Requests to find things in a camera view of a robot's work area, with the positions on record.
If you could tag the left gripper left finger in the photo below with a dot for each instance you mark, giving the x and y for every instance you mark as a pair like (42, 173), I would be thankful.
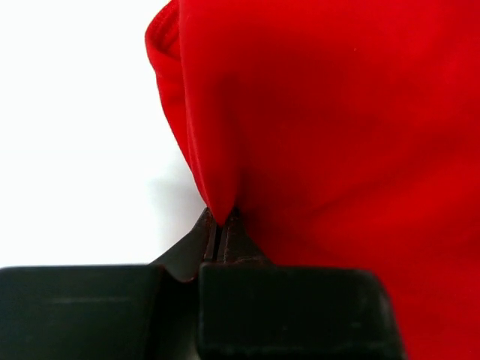
(183, 260)

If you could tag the red t shirt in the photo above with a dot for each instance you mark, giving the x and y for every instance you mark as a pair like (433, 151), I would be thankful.
(346, 133)

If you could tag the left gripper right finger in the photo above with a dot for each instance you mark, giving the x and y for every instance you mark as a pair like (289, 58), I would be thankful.
(235, 246)

